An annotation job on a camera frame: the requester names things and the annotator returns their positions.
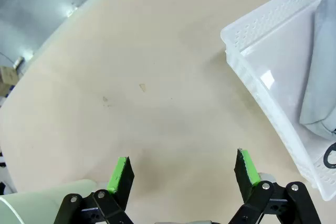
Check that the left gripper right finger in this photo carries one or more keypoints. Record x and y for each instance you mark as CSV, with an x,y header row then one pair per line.
x,y
244,179

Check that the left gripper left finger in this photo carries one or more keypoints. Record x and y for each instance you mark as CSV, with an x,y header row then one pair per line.
x,y
123,182

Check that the pale green plastic cup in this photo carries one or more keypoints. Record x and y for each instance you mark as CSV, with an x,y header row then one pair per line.
x,y
39,203

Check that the white perforated plastic basket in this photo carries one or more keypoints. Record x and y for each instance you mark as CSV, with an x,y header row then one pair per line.
x,y
262,27

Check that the grey pouch black zipper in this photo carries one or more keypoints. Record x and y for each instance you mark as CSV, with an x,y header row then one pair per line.
x,y
320,64

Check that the open cardboard box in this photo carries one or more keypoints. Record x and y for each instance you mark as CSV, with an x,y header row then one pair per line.
x,y
8,75

